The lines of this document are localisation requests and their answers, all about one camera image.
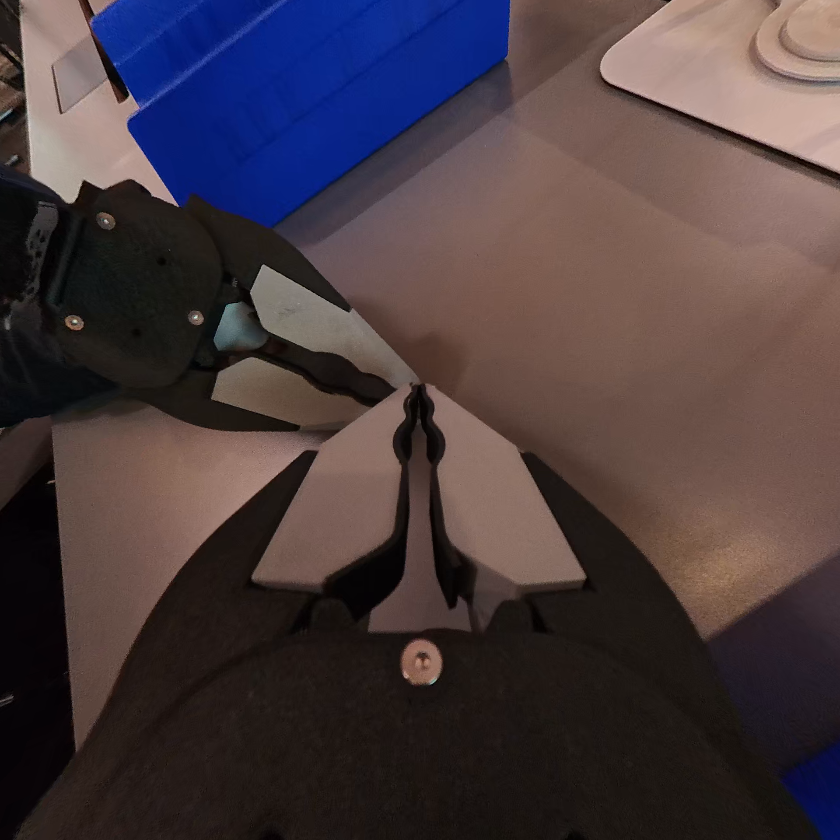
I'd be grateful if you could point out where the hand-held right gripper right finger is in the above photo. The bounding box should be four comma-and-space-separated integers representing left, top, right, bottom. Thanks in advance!
419, 384, 587, 634

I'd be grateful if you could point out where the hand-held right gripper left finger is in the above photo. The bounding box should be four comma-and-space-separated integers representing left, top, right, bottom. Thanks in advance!
251, 384, 421, 624

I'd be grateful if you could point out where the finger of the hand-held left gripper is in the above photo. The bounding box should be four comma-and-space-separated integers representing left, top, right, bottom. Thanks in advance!
211, 354, 395, 433
213, 264, 421, 401

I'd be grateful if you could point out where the blue plastic bin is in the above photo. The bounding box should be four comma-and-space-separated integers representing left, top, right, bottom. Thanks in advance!
91, 0, 511, 228

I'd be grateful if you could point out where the pale flat card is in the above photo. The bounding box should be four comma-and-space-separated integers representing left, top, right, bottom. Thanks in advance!
51, 36, 109, 114

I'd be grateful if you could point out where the blue plastic object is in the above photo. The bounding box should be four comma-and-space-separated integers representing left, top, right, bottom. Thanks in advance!
781, 742, 840, 840

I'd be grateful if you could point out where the white flat base plate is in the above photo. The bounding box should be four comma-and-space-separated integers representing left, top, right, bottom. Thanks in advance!
600, 0, 840, 175

